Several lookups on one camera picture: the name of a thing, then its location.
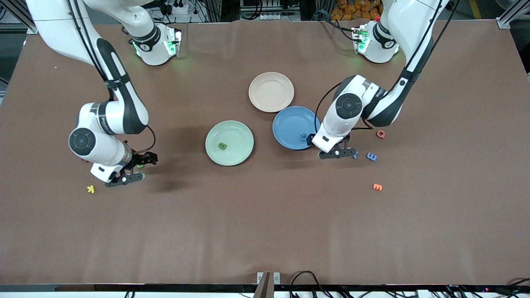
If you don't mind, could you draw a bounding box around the blue plate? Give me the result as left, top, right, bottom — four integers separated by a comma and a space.
272, 106, 321, 150

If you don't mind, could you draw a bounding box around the beige plate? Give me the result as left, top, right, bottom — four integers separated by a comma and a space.
248, 72, 295, 113

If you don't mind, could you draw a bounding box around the green plate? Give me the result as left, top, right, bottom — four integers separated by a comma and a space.
205, 120, 255, 166

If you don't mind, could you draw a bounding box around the brown table cover sheet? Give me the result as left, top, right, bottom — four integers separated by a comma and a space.
0, 19, 530, 287

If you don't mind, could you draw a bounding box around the orange fruit net bag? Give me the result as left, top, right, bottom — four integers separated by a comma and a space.
331, 0, 381, 21

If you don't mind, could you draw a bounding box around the white power strip with plugs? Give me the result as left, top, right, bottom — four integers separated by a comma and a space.
164, 0, 189, 15

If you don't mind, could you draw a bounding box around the black looped cable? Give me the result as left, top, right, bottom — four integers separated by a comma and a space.
289, 270, 332, 298

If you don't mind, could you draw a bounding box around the brown mounting post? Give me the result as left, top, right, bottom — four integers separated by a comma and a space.
253, 272, 275, 298

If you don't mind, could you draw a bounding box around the aluminium frame post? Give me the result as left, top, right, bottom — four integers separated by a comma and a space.
8, 0, 41, 35
498, 0, 530, 29

